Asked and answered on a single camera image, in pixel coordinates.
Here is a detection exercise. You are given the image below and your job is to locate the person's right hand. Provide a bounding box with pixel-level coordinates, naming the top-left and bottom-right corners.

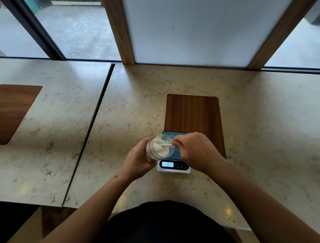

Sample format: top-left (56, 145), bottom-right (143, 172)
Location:
top-left (172, 132), bottom-right (226, 174)

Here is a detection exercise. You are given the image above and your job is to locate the person's left hand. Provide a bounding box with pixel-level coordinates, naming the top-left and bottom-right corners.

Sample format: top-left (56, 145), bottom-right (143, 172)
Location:
top-left (119, 137), bottom-right (158, 181)

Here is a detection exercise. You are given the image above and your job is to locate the clear plastic cup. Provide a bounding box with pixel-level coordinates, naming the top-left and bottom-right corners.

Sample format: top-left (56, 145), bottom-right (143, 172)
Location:
top-left (145, 133), bottom-right (176, 161)

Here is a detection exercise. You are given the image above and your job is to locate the person's left forearm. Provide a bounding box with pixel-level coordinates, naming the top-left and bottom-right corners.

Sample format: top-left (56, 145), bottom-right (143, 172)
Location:
top-left (41, 174), bottom-right (131, 243)

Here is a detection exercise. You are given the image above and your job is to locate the person's right forearm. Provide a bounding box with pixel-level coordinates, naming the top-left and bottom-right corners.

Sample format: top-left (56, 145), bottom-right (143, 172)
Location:
top-left (205, 158), bottom-right (320, 243)

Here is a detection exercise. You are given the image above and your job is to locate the white powder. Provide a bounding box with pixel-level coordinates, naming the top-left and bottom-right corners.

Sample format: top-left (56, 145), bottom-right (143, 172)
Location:
top-left (152, 138), bottom-right (173, 158)

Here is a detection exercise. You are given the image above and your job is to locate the white digital kitchen scale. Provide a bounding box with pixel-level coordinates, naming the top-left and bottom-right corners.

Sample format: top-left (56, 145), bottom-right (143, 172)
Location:
top-left (157, 131), bottom-right (191, 174)

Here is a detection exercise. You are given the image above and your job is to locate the brown wooden inlay panel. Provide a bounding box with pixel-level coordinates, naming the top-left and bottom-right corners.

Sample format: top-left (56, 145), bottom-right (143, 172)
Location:
top-left (0, 84), bottom-right (43, 146)
top-left (164, 94), bottom-right (227, 159)

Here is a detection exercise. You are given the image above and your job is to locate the person's black shirt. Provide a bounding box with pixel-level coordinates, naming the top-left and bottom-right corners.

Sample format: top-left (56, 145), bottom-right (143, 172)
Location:
top-left (96, 200), bottom-right (237, 243)

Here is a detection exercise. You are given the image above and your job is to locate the wooden pillar trim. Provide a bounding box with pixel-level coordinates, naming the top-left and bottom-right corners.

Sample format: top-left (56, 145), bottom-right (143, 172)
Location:
top-left (246, 0), bottom-right (317, 71)
top-left (102, 0), bottom-right (136, 65)

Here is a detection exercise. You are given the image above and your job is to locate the teal bin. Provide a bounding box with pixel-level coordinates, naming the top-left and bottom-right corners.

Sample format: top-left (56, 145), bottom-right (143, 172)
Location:
top-left (24, 0), bottom-right (41, 14)

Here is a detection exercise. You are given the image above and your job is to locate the dark grey bin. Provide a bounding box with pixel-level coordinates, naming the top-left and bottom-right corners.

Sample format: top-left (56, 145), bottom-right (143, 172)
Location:
top-left (304, 0), bottom-right (320, 26)

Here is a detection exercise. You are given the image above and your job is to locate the black window frame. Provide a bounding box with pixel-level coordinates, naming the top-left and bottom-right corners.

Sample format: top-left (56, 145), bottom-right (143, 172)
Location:
top-left (1, 0), bottom-right (66, 61)

